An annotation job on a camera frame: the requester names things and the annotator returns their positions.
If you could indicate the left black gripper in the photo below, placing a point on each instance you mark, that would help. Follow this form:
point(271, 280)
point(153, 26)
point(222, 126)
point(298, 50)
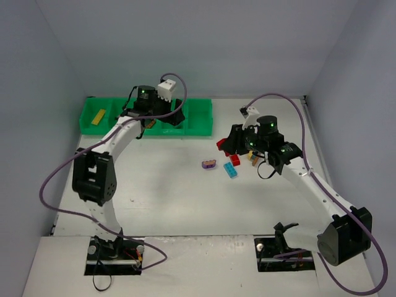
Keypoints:
point(174, 112)

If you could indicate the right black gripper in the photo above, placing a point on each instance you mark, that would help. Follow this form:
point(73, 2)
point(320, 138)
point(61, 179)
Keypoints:
point(234, 140)

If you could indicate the yellow rounded lego brick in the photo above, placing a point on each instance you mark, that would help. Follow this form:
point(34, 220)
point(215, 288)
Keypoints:
point(250, 156)

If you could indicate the red curved lego brick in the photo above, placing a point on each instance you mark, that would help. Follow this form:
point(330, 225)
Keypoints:
point(235, 160)

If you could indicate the red long lego brick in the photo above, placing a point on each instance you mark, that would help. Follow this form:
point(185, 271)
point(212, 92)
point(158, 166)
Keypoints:
point(220, 143)

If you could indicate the blue lego brick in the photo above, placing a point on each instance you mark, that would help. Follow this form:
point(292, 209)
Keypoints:
point(230, 170)

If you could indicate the purple lego with gold studs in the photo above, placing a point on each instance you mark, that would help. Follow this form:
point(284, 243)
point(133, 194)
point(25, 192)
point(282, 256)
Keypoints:
point(208, 164)

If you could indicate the yellow long lego plate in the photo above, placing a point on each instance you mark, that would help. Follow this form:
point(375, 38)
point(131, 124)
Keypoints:
point(98, 117)

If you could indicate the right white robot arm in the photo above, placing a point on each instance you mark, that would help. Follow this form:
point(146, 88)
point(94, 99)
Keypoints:
point(343, 231)

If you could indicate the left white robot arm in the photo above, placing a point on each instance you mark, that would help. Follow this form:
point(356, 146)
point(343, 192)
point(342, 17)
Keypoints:
point(94, 174)

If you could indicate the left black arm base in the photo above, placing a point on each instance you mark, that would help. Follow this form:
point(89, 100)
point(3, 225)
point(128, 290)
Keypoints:
point(125, 259)

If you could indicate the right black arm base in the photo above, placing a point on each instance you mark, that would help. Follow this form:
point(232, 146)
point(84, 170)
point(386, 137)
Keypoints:
point(270, 257)

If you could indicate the green five-compartment bin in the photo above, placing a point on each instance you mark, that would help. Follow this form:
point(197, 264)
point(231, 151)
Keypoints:
point(198, 122)

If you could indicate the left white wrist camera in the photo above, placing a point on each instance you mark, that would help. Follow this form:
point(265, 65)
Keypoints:
point(165, 90)

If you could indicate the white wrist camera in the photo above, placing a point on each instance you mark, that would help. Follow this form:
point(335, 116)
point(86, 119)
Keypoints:
point(250, 114)
point(165, 90)

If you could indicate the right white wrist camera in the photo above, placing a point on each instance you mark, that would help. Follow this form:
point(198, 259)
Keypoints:
point(250, 114)

